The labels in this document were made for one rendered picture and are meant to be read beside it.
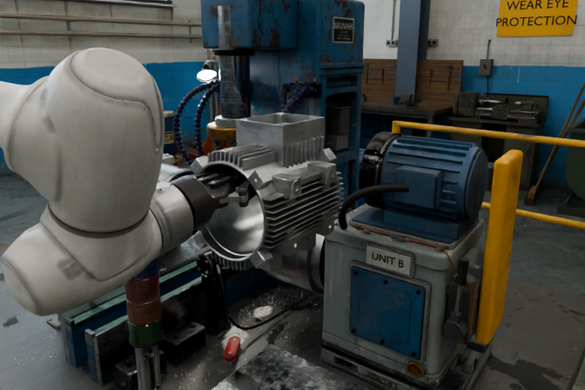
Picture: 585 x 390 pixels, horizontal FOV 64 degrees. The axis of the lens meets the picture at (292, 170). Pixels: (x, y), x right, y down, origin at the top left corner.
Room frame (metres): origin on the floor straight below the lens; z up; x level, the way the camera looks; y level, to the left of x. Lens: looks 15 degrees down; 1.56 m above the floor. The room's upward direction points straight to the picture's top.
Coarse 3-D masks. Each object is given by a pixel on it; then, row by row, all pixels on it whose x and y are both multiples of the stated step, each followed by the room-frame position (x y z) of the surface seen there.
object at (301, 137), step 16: (240, 128) 0.77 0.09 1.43; (256, 128) 0.75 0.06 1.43; (272, 128) 0.73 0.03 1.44; (288, 128) 0.72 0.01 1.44; (304, 128) 0.76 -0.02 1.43; (320, 128) 0.80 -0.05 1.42; (240, 144) 0.77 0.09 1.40; (256, 144) 0.75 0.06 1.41; (272, 144) 0.73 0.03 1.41; (288, 144) 0.73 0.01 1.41; (304, 144) 0.76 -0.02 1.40; (320, 144) 0.80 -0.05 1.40; (288, 160) 0.72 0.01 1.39; (304, 160) 0.76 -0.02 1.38
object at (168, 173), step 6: (162, 168) 1.54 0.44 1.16; (168, 168) 1.54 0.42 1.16; (174, 168) 1.54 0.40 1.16; (180, 168) 1.54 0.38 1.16; (162, 174) 1.50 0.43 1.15; (168, 174) 1.49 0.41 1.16; (174, 174) 1.49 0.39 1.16; (180, 174) 1.50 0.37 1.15; (186, 174) 1.52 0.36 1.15; (162, 180) 1.47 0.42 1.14; (168, 180) 1.46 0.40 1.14; (192, 234) 1.53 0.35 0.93
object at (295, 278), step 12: (336, 216) 1.12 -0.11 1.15; (324, 240) 1.07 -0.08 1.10; (300, 252) 1.08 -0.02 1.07; (312, 252) 1.07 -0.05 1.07; (324, 252) 1.07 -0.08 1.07; (288, 264) 1.10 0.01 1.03; (300, 264) 1.07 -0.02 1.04; (312, 264) 1.07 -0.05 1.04; (324, 264) 1.07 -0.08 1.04; (276, 276) 1.15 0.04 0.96; (288, 276) 1.11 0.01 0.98; (300, 276) 1.08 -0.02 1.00; (312, 276) 1.07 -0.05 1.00; (324, 276) 1.07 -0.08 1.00; (312, 288) 1.08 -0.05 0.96
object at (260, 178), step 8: (320, 152) 0.79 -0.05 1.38; (328, 152) 0.79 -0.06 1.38; (200, 160) 0.71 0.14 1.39; (320, 160) 0.79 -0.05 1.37; (328, 160) 0.78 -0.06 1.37; (192, 168) 0.72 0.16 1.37; (200, 168) 0.71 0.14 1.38; (264, 168) 0.66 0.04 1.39; (256, 176) 0.64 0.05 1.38; (264, 176) 0.64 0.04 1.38; (256, 184) 0.64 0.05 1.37; (264, 184) 0.64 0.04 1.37; (200, 240) 0.71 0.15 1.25; (200, 248) 0.71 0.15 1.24; (264, 248) 0.65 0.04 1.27; (256, 256) 0.64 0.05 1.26; (264, 256) 0.64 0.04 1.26; (272, 256) 0.65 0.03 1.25; (256, 264) 0.64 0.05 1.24; (264, 264) 0.65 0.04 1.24
